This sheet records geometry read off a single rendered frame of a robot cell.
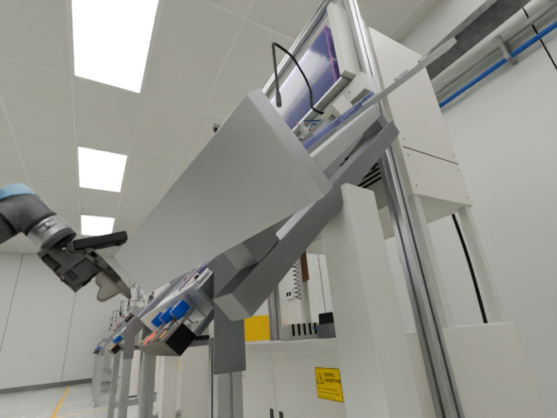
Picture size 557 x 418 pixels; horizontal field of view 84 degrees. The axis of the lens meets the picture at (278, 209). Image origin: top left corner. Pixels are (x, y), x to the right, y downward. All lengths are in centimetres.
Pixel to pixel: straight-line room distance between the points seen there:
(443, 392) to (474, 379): 18
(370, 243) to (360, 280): 5
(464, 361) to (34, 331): 904
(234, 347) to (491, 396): 72
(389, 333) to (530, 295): 191
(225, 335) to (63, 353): 888
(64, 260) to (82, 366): 853
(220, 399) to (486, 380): 72
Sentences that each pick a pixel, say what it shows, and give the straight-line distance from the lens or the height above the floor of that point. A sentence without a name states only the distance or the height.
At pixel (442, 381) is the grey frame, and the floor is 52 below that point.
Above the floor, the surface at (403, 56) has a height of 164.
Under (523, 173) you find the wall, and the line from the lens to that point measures 235.
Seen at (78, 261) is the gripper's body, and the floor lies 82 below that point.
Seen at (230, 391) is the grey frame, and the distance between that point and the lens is 54.
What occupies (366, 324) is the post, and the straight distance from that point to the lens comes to 39.
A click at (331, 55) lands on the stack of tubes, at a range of 120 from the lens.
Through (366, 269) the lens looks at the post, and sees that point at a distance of 40.
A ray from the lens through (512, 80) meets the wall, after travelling 258.
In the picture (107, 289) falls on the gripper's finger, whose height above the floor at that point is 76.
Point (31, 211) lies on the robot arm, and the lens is 87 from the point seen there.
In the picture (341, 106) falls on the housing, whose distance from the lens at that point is 102.
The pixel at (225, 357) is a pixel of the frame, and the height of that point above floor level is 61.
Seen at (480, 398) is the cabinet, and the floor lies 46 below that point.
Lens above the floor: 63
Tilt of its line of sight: 22 degrees up
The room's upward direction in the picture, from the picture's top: 5 degrees counter-clockwise
